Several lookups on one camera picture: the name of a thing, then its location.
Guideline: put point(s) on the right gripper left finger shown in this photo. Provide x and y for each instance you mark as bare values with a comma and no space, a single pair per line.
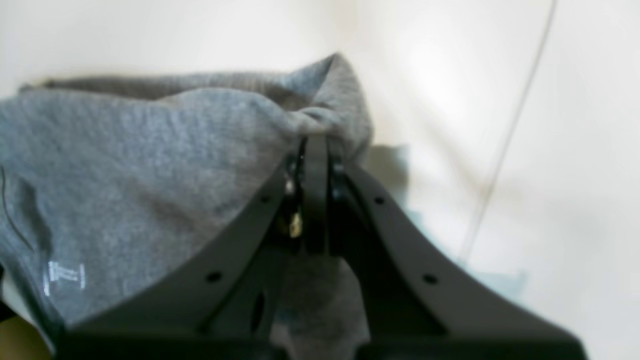
219,305

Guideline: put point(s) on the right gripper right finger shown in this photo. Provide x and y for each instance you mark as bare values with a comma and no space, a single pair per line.
419,305

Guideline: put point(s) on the grey t-shirt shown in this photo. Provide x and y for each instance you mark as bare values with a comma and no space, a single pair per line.
110,183

